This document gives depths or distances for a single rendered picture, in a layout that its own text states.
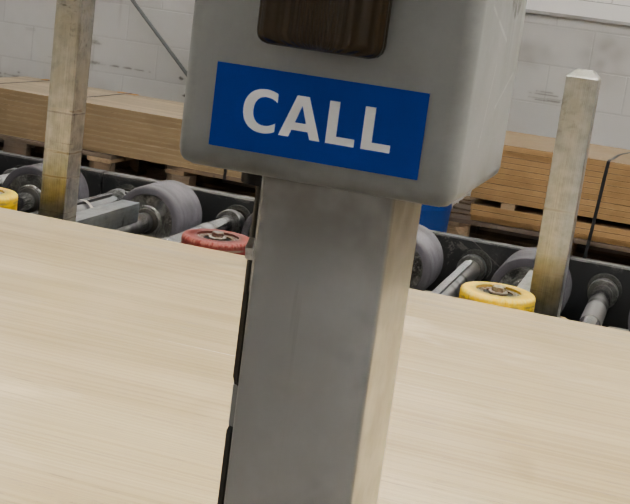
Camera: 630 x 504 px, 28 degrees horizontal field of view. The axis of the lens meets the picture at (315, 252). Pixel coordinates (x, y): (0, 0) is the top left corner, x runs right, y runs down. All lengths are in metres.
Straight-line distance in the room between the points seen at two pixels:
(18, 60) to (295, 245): 8.35
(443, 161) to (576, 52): 7.21
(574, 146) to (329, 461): 1.09
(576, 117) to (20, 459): 0.81
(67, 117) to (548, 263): 0.61
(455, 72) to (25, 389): 0.64
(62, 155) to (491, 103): 1.29
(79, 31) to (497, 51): 1.28
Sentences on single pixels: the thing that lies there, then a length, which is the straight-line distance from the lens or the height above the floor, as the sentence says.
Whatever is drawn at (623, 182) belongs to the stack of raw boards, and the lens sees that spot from 6.20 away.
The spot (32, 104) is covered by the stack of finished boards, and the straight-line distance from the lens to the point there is 7.14.
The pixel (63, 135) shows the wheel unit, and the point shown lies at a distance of 1.59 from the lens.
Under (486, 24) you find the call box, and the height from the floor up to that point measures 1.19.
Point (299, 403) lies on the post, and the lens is 0.33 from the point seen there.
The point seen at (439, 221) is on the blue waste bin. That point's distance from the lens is 6.02.
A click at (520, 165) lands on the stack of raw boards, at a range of 6.23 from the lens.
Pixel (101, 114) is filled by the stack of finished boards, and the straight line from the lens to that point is 6.94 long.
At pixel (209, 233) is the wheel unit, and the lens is 1.43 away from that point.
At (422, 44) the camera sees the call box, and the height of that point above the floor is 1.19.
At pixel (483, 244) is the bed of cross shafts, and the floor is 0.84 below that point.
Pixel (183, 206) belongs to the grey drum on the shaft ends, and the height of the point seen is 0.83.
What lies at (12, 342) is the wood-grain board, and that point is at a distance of 0.99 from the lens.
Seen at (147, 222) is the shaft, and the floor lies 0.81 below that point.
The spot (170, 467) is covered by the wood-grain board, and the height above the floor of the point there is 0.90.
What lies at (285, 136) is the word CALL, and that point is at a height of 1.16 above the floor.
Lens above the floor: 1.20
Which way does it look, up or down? 12 degrees down
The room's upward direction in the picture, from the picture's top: 8 degrees clockwise
